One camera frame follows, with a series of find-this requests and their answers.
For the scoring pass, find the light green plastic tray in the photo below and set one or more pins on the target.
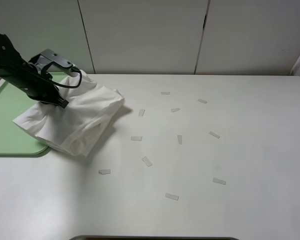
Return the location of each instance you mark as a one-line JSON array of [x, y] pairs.
[[14, 142]]

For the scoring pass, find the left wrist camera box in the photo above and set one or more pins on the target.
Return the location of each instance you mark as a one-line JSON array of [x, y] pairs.
[[49, 58]]

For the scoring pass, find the white short sleeve t-shirt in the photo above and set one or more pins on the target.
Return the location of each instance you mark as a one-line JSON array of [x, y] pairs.
[[73, 130]]

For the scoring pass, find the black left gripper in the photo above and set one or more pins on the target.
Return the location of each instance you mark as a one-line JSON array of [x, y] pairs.
[[40, 88]]

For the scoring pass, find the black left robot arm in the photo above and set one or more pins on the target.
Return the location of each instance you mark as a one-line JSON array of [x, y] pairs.
[[25, 76]]

